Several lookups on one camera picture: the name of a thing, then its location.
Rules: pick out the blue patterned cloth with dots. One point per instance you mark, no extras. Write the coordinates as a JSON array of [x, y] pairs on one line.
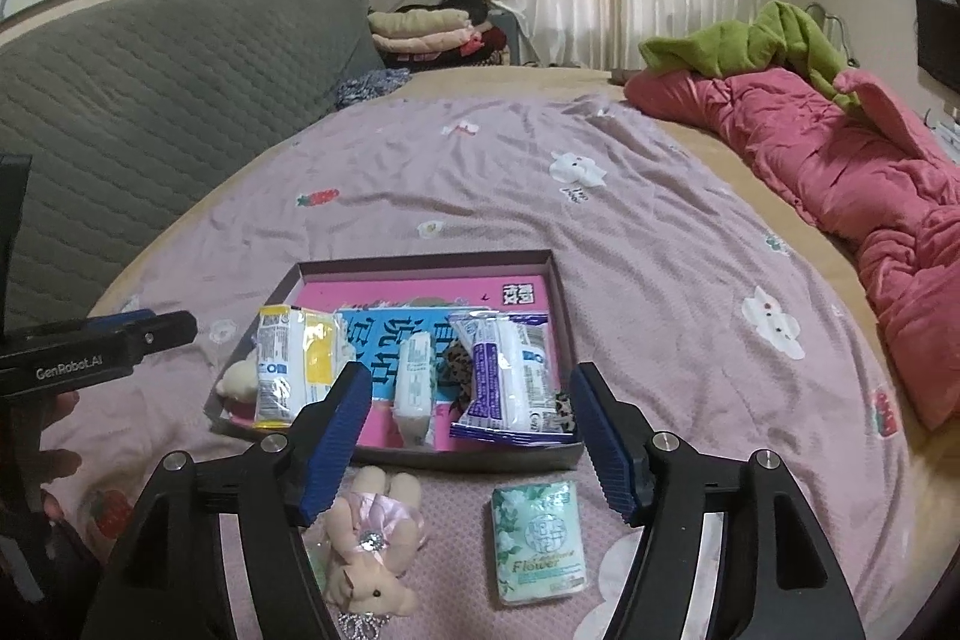
[[372, 85]]

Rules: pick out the cream plush with purple hat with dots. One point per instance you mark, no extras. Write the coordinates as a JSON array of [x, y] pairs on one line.
[[239, 382]]

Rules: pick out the grey quilted sofa cover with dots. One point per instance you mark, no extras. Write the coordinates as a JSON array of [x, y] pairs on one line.
[[134, 110]]

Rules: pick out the green floral tissue pack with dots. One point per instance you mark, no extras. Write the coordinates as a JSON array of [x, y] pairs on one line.
[[538, 547]]

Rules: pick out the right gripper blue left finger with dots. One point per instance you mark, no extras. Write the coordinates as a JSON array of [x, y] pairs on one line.
[[323, 439]]

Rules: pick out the beige bunny plush pink dress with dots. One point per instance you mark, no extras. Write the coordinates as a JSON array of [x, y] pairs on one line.
[[373, 533]]

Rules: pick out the black wall television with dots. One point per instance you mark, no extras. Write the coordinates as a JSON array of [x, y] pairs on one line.
[[938, 37]]

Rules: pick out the small white tissue pack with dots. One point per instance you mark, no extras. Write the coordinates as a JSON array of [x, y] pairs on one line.
[[415, 384]]

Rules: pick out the pink patterned bed sheet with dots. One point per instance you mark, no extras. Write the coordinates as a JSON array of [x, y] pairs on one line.
[[692, 307]]

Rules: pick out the shallow dark cardboard box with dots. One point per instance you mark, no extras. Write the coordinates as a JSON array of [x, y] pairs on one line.
[[427, 280]]

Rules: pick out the pink quilted comforter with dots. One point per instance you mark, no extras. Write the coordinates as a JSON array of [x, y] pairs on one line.
[[873, 177]]

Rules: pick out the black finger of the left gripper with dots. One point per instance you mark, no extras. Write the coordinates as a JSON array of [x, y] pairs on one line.
[[71, 355]]

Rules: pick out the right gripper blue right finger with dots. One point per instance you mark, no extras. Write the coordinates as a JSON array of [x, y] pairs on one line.
[[615, 436]]

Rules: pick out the leopard print scrunchie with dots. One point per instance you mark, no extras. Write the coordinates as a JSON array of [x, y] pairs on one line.
[[458, 367]]

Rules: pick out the stack of folded clothes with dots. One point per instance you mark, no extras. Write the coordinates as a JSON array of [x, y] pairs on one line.
[[448, 34]]

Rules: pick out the pink children's book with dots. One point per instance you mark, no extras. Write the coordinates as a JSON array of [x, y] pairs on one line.
[[450, 298]]

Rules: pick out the purple white wipes packet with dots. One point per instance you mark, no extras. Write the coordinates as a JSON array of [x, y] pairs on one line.
[[515, 395]]

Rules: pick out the person's hand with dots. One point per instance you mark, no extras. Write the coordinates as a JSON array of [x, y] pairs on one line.
[[55, 463]]

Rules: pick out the green fleece blanket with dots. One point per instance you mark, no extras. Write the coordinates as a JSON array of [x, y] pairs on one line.
[[781, 35]]

